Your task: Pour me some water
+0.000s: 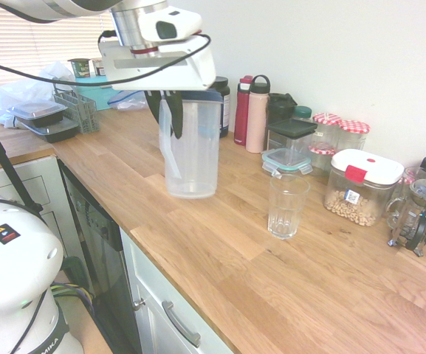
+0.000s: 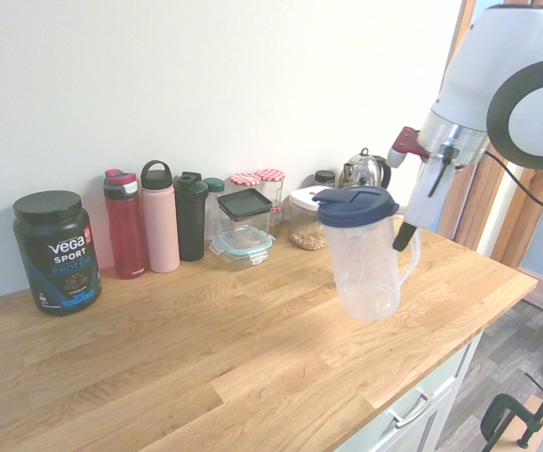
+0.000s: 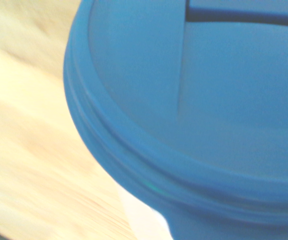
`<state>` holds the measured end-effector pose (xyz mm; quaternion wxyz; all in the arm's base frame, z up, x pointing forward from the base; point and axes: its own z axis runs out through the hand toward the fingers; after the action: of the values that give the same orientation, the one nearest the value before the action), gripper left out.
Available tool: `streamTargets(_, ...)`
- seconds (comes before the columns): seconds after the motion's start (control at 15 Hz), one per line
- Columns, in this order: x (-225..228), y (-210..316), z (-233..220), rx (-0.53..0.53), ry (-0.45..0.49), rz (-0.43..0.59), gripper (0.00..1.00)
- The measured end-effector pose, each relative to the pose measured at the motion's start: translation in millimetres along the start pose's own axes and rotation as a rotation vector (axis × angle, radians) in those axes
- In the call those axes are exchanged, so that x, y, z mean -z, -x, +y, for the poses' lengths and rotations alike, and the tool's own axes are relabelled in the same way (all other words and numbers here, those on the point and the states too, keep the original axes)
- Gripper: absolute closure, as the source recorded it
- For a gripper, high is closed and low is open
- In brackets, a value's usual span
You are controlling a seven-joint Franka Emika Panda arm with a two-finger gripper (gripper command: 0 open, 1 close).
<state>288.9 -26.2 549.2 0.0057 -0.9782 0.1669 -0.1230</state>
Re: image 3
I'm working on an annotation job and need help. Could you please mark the clear pitcher with blue lid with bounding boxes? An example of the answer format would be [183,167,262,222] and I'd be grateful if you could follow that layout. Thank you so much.
[63,0,288,240]

